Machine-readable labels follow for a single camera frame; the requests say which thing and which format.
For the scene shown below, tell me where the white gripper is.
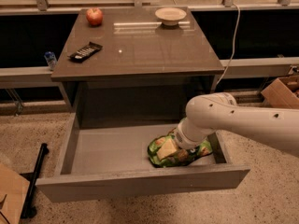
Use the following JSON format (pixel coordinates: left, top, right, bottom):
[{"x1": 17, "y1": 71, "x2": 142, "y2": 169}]
[{"x1": 156, "y1": 118, "x2": 215, "y2": 160}]

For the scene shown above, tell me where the green rice chip bag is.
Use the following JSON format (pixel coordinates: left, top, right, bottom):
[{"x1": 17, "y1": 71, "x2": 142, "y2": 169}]
[{"x1": 147, "y1": 131, "x2": 212, "y2": 168}]

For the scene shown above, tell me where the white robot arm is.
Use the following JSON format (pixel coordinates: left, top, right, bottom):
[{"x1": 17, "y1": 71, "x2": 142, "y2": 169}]
[{"x1": 158, "y1": 92, "x2": 299, "y2": 158}]

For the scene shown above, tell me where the open grey top drawer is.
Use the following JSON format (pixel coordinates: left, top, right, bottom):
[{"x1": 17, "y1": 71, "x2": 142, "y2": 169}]
[{"x1": 35, "y1": 81, "x2": 251, "y2": 203}]

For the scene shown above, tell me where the grey cabinet with glossy top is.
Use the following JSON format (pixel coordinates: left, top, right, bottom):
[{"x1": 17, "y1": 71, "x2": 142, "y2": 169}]
[{"x1": 50, "y1": 6, "x2": 225, "y2": 110}]

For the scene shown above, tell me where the brown cardboard box right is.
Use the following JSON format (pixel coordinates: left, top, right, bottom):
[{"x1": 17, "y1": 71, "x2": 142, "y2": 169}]
[{"x1": 262, "y1": 76, "x2": 299, "y2": 109}]

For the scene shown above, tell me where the brown cardboard box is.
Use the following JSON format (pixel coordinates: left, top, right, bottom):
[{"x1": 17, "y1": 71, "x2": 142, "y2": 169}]
[
  {"x1": 262, "y1": 76, "x2": 299, "y2": 109},
  {"x1": 0, "y1": 163, "x2": 30, "y2": 224}
]

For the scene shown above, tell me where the black remote control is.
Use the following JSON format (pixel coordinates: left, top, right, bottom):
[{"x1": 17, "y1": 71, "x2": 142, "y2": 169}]
[{"x1": 69, "y1": 42, "x2": 103, "y2": 63}]

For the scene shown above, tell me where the white ceramic bowl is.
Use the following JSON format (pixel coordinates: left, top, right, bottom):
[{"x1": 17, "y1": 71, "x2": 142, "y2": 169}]
[{"x1": 155, "y1": 7, "x2": 187, "y2": 26}]

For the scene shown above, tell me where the small plastic water bottle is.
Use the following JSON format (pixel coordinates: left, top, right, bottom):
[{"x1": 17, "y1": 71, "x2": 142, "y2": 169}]
[{"x1": 44, "y1": 51, "x2": 57, "y2": 71}]

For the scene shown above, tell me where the red apple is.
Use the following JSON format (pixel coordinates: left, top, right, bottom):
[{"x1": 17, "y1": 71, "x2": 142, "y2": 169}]
[{"x1": 86, "y1": 7, "x2": 103, "y2": 26}]

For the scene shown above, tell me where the black metal bar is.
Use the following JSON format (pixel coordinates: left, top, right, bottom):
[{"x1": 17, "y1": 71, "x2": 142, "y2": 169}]
[{"x1": 21, "y1": 143, "x2": 49, "y2": 218}]

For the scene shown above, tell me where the brown cardboard box left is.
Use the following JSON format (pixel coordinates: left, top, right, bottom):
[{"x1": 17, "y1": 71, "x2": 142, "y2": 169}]
[{"x1": 0, "y1": 163, "x2": 30, "y2": 224}]

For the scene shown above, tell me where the white cable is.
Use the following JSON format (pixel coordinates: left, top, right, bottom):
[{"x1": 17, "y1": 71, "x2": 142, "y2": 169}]
[{"x1": 215, "y1": 3, "x2": 242, "y2": 86}]

